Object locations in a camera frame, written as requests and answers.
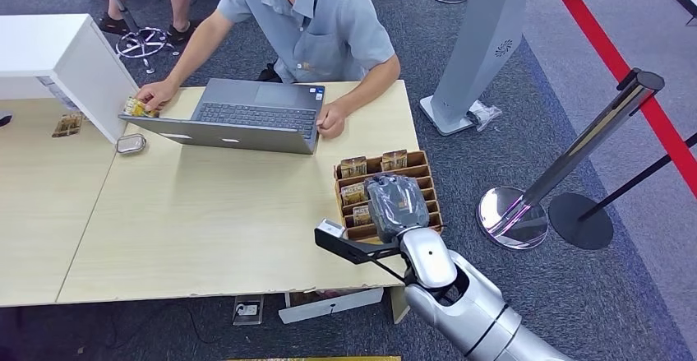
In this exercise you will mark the person's left hand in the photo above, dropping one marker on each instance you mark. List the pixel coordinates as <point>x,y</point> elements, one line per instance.
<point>332,121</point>

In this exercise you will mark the person's right hand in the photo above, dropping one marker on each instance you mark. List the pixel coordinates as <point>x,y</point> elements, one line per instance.
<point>158,92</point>

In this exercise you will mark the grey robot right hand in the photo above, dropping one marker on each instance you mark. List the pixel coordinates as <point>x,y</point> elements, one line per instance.
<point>397,206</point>

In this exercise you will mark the stack of brown cards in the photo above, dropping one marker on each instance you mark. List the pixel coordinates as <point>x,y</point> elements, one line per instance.
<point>133,109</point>

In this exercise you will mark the brown hotel key card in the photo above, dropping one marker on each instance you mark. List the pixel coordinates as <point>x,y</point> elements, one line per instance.
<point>353,167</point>
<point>393,160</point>
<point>354,194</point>
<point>361,215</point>

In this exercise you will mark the person's left forearm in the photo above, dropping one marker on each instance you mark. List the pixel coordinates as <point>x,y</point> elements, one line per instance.
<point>370,83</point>

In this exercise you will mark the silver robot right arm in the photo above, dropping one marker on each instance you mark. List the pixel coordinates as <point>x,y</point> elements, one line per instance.
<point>479,315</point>

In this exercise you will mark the person's right forearm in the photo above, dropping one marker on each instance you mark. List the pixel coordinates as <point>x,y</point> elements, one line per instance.
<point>196,53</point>

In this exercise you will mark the wooden slotted card box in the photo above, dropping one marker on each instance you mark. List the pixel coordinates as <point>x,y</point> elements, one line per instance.
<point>403,169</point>

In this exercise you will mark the small metal tin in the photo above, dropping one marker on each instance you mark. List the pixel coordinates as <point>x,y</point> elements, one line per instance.
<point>130,144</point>

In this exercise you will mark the grey open laptop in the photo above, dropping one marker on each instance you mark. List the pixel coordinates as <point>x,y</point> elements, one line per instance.
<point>256,113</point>

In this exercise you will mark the black stool, chrome base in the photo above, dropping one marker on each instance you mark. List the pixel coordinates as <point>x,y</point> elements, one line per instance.
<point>121,7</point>

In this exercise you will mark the white cabinet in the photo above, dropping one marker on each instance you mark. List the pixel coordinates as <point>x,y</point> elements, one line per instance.
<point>49,42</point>

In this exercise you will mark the white drawer under desk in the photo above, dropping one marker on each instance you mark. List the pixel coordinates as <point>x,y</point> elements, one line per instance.
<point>329,305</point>

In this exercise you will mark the clear plastic bag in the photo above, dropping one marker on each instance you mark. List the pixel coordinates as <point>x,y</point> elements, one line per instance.
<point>484,114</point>

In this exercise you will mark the black computer mouse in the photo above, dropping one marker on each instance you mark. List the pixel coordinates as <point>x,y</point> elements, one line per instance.
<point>4,119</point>

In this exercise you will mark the grey kiosk stand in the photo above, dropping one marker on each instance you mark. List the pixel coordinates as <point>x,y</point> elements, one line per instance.
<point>479,37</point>

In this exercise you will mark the floor power socket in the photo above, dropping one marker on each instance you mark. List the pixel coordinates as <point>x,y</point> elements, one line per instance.
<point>248,310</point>

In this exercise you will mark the red barrier belt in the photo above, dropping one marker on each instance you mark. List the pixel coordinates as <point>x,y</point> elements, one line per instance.
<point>599,42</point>

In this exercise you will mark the pale wrist camera, black bracket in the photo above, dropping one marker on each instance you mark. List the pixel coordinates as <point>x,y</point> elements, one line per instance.
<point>331,228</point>

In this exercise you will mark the black stanchion post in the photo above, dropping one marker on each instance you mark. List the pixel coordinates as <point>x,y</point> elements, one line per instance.
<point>580,222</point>

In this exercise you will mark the chrome stanchion post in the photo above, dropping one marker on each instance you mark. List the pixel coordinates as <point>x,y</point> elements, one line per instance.
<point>588,140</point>

